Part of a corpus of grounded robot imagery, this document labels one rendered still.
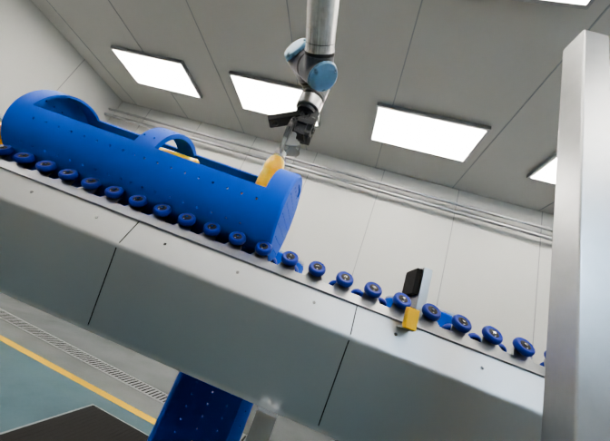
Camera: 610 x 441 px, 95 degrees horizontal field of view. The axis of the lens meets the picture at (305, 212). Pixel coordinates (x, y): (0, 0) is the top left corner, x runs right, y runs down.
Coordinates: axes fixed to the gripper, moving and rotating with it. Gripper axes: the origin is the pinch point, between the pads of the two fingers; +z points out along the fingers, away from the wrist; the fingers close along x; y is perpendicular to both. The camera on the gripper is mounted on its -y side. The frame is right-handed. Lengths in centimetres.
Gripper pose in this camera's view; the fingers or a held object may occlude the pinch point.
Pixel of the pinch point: (280, 152)
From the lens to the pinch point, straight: 97.4
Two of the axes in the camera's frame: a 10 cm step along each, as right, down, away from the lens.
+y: 9.4, 3.4, -1.0
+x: -0.3, 3.5, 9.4
